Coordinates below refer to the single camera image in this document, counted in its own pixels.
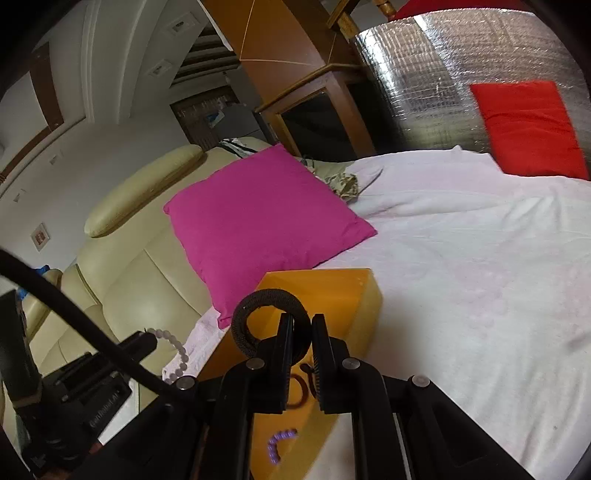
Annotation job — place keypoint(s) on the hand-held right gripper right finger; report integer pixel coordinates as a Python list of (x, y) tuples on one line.
[(317, 344)]

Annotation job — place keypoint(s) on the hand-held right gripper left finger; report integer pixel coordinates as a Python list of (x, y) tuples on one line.
[(288, 344)]

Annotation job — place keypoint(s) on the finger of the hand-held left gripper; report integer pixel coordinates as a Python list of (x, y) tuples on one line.
[(138, 345)]

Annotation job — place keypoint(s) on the orange box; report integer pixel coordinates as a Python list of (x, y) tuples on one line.
[(323, 295)]

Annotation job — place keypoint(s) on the beige leather sofa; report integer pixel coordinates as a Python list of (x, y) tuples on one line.
[(138, 277)]

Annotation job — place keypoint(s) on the blue object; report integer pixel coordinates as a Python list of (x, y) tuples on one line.
[(41, 270)]

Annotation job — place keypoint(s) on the pink cushion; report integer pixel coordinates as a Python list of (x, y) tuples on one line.
[(268, 217)]

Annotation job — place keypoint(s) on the white fluffy blanket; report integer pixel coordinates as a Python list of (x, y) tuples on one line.
[(461, 277)]

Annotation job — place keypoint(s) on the patterned beige cloth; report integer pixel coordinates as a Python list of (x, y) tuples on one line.
[(344, 184)]

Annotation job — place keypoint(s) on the black and white striped cloth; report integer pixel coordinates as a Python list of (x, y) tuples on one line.
[(238, 146)]

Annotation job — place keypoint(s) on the silver foil mat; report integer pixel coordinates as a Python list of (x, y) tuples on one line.
[(425, 69)]

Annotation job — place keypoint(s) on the wooden cabinet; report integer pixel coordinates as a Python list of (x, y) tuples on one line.
[(286, 41)]

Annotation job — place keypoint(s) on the red cushion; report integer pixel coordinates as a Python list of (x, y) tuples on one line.
[(531, 129)]

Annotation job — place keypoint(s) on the wooden chair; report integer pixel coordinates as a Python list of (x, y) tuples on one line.
[(344, 18)]

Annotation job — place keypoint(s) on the red cloth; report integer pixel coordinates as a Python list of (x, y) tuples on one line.
[(438, 8)]

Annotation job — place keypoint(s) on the small wall picture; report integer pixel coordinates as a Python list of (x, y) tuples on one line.
[(40, 237)]

